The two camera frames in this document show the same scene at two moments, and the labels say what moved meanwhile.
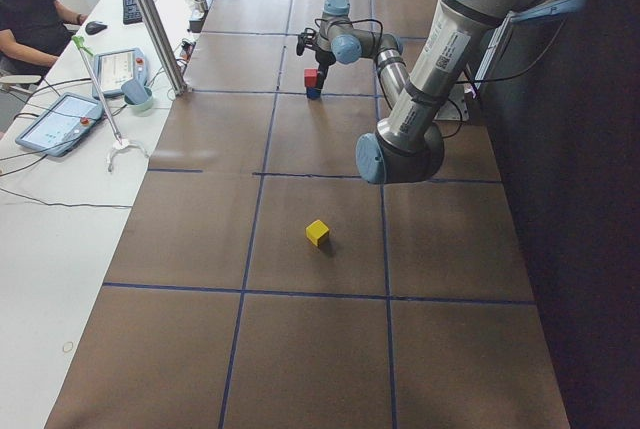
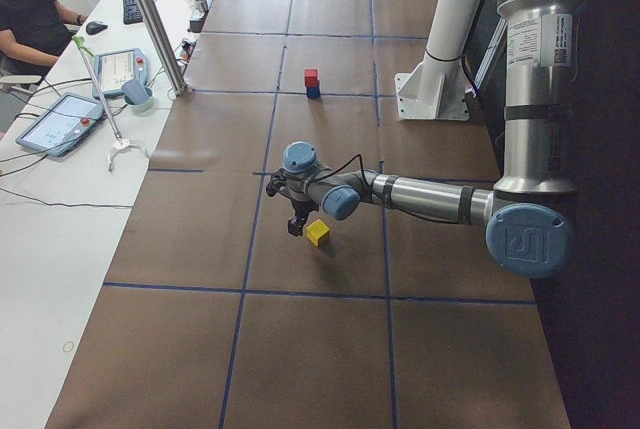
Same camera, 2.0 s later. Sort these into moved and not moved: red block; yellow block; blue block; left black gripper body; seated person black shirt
Moved: left black gripper body
Not moved: yellow block; seated person black shirt; red block; blue block
